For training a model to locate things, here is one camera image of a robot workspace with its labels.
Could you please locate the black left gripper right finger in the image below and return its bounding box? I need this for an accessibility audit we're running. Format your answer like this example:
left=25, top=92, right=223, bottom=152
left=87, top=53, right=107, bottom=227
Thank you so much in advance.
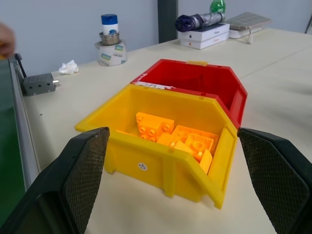
left=237, top=127, right=312, bottom=234

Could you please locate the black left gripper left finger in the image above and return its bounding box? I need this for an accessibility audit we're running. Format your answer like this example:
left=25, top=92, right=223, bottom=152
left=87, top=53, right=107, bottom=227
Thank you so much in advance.
left=0, top=126, right=110, bottom=234

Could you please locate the green conveyor belt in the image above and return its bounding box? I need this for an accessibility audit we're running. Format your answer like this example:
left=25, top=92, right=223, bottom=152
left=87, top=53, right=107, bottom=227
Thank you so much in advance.
left=0, top=57, right=26, bottom=220

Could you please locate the grey metal block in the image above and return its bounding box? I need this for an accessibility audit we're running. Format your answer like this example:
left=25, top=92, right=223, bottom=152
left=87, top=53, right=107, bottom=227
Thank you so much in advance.
left=22, top=72, right=59, bottom=97

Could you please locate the person's bare hand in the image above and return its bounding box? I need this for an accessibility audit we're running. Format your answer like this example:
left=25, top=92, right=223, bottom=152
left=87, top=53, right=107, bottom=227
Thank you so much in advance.
left=0, top=21, right=16, bottom=59

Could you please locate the yellow sloped building brick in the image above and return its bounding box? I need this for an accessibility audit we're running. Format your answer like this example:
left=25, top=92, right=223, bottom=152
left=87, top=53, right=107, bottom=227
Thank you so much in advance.
left=199, top=149, right=214, bottom=175

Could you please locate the yellow hollow building brick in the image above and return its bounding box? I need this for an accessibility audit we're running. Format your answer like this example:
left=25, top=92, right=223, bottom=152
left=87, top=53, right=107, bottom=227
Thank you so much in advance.
left=172, top=125, right=219, bottom=156

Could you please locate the yellow studded building brick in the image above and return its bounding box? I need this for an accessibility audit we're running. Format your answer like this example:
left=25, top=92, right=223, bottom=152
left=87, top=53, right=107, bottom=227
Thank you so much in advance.
left=136, top=112, right=176, bottom=142

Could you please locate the yellow plastic storage bin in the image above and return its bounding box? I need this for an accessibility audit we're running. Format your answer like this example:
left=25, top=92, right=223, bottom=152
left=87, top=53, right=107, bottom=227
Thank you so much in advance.
left=74, top=83, right=238, bottom=210

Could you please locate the crumpled white tissue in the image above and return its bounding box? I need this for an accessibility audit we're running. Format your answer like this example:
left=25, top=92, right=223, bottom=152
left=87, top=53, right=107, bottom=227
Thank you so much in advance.
left=58, top=59, right=79, bottom=76

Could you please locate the red plastic storage bin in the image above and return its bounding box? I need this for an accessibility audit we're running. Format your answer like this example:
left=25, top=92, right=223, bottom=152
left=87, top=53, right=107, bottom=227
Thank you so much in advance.
left=130, top=58, right=248, bottom=129

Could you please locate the clear packing tape roll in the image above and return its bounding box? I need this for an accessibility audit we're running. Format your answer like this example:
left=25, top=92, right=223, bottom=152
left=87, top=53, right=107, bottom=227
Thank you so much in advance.
left=94, top=39, right=128, bottom=67

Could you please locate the silver metal tape roll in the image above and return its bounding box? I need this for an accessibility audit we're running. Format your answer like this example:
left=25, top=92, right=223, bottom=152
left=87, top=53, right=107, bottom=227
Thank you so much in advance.
left=98, top=31, right=121, bottom=46

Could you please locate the white product box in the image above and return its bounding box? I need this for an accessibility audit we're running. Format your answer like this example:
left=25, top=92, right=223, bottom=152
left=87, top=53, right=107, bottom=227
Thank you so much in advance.
left=179, top=32, right=230, bottom=50
left=177, top=22, right=231, bottom=41

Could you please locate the grey checked pouch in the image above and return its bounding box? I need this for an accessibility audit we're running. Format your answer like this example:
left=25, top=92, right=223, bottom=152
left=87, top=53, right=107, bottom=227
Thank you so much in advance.
left=225, top=11, right=273, bottom=44

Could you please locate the white bottle blue cap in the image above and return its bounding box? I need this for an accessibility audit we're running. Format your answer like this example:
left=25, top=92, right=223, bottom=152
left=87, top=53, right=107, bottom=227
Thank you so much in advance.
left=100, top=14, right=119, bottom=36

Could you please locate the folded dark umbrella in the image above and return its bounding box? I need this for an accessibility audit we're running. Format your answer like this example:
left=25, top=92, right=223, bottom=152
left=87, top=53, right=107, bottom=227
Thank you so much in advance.
left=175, top=12, right=226, bottom=32

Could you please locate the green plastic bottle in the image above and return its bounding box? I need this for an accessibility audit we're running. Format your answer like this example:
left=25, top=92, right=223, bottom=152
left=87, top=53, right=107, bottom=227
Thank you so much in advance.
left=210, top=0, right=225, bottom=14

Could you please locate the aluminium conveyor side rail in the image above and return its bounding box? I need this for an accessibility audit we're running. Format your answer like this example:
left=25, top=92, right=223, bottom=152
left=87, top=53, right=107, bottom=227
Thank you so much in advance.
left=8, top=57, right=41, bottom=190

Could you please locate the dark vertical post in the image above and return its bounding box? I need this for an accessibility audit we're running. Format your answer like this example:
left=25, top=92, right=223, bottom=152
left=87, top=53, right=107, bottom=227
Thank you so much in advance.
left=157, top=0, right=180, bottom=44

